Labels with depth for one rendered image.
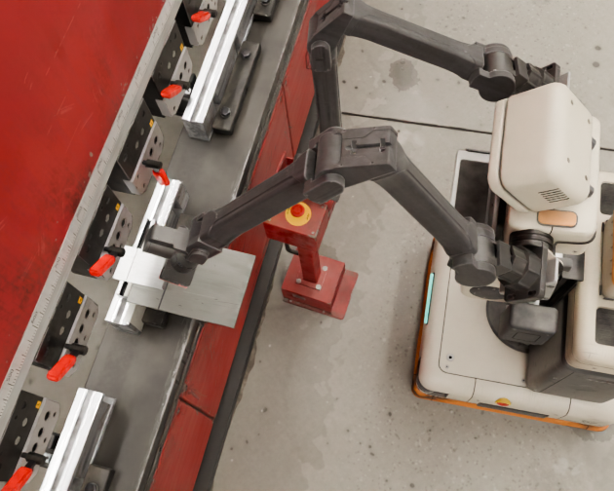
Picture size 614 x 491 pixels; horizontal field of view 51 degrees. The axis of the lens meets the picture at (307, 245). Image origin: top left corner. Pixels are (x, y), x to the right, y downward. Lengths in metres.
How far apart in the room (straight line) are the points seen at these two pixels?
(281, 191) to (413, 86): 1.95
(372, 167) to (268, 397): 1.59
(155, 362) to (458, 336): 1.05
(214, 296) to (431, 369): 0.93
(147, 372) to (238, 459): 0.89
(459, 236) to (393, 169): 0.25
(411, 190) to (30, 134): 0.59
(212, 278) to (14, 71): 0.72
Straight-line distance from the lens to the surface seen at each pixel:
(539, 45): 3.21
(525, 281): 1.32
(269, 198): 1.11
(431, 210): 1.12
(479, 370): 2.22
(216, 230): 1.23
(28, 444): 1.30
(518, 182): 1.26
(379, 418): 2.44
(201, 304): 1.52
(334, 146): 1.03
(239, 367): 2.45
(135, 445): 1.63
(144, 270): 1.58
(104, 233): 1.33
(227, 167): 1.79
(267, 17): 2.03
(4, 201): 1.04
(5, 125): 1.01
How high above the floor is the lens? 2.42
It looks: 68 degrees down
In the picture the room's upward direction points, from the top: 9 degrees counter-clockwise
